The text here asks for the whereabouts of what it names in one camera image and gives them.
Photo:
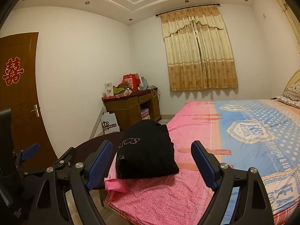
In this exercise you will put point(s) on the black garment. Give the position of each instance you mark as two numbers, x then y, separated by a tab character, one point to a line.
150	154

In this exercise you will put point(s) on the pink patterned blanket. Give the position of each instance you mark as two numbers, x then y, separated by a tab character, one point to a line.
164	196

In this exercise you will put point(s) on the red gift bag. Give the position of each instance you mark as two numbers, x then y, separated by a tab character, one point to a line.
131	82

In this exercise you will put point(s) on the red flat box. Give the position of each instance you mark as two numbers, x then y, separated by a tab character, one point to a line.
109	97

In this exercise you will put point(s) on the beige patterned curtain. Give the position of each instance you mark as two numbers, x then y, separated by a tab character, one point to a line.
201	58

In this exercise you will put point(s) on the beige headboard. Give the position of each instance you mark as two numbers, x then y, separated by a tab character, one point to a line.
294	78

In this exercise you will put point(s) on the white upright box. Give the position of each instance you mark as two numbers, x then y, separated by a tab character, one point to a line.
109	89

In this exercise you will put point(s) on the green cloth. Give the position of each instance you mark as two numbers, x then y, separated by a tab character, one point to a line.
119	90

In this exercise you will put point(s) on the pink flat box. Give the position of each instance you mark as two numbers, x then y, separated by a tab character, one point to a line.
121	95

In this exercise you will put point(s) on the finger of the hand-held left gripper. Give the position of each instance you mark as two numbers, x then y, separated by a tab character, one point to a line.
66	158
30	151

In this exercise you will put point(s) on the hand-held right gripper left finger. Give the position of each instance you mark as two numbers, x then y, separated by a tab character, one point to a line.
100	166

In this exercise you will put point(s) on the wooden desk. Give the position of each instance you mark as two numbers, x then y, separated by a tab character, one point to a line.
131	110

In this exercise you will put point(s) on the dark curtain rod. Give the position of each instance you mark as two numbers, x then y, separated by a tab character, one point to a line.
187	9

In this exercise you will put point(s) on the purple box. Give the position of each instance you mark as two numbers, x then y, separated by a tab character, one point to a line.
145	113

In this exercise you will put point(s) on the white paper bag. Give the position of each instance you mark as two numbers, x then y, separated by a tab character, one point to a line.
109	124

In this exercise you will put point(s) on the beige leaning rail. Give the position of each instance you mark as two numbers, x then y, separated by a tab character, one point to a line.
97	124

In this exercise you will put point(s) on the blue printed bedsheet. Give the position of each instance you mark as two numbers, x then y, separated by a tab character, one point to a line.
257	145

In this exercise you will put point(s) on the light blue bottle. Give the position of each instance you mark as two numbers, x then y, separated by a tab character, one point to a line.
144	83

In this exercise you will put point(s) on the patterned pillow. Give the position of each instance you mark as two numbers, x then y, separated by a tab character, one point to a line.
289	97

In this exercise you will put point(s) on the brown wooden door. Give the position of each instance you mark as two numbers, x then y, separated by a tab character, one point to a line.
21	112

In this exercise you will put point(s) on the red door decoration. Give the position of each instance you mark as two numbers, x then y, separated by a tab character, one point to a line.
13	71

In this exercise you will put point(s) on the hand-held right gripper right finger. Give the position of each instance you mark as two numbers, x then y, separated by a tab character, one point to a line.
204	161

